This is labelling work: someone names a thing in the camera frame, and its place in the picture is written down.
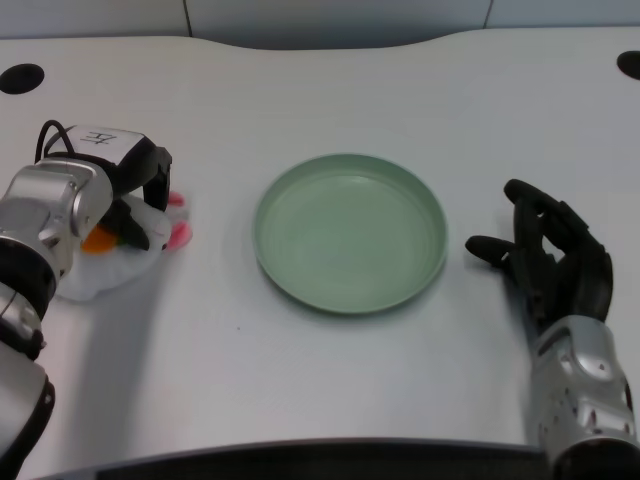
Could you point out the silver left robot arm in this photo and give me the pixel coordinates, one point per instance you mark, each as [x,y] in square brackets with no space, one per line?
[35,240]

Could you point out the white rabbit plush doll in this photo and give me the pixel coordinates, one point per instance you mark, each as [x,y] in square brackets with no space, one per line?
[120,265]

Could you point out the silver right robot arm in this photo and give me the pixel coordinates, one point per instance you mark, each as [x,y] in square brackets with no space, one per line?
[580,395]

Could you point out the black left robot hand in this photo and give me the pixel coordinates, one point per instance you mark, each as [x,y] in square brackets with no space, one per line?
[130,160]

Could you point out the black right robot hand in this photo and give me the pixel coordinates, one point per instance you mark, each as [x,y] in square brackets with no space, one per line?
[560,265]

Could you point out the green round plate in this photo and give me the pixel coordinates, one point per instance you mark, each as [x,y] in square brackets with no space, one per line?
[350,233]

